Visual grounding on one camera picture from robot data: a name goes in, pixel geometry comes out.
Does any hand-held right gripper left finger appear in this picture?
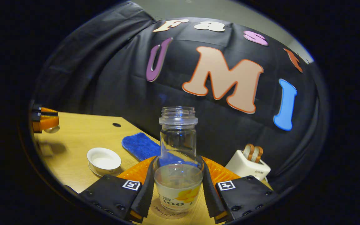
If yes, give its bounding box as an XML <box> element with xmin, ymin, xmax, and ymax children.
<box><xmin>79</xmin><ymin>156</ymin><xmax>155</xmax><ymax>223</ymax></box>

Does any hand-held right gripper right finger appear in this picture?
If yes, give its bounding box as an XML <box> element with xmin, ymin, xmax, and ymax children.
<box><xmin>200</xmin><ymin>156</ymin><xmax>279</xmax><ymax>224</ymax></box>

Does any round printed coaster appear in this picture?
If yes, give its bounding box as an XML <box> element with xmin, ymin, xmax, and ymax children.
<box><xmin>150</xmin><ymin>195</ymin><xmax>193</xmax><ymax>220</ymax></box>

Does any clear water bottle yellow label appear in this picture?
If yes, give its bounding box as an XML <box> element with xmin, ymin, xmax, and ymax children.
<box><xmin>153</xmin><ymin>106</ymin><xmax>204</xmax><ymax>219</ymax></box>

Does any beige ceramic teacup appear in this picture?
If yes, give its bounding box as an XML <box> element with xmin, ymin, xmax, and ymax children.
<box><xmin>87</xmin><ymin>147</ymin><xmax>122</xmax><ymax>176</ymax></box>

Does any white toaster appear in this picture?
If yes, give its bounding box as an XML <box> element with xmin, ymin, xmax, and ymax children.
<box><xmin>225</xmin><ymin>149</ymin><xmax>271</xmax><ymax>182</ymax></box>

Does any blue towel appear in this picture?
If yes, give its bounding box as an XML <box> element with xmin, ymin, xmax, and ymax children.
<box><xmin>122</xmin><ymin>132</ymin><xmax>162</xmax><ymax>161</ymax></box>

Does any beige ceramic saucer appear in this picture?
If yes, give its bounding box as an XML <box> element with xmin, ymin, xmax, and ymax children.
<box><xmin>88</xmin><ymin>161</ymin><xmax>123</xmax><ymax>178</ymax></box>

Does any toast slice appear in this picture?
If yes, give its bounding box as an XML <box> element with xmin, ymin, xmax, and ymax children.
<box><xmin>242</xmin><ymin>144</ymin><xmax>255</xmax><ymax>160</ymax></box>
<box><xmin>251</xmin><ymin>146</ymin><xmax>263</xmax><ymax>163</ymax></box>

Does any black backdrop cloth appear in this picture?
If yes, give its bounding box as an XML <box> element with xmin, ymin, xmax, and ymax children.
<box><xmin>32</xmin><ymin>2</ymin><xmax>329</xmax><ymax>194</ymax></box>

